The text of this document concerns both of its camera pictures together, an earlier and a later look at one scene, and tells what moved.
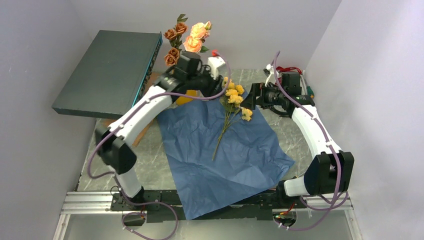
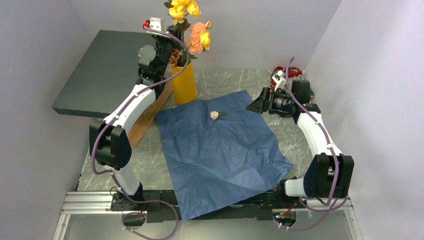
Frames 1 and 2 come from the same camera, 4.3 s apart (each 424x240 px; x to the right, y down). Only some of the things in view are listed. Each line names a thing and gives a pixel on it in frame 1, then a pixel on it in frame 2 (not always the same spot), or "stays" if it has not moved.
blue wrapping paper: x=217 y=157 stays
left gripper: x=214 y=86 to x=175 y=42
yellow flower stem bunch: x=231 y=100 to x=179 y=9
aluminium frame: x=89 y=203 stays
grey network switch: x=112 y=77 stays
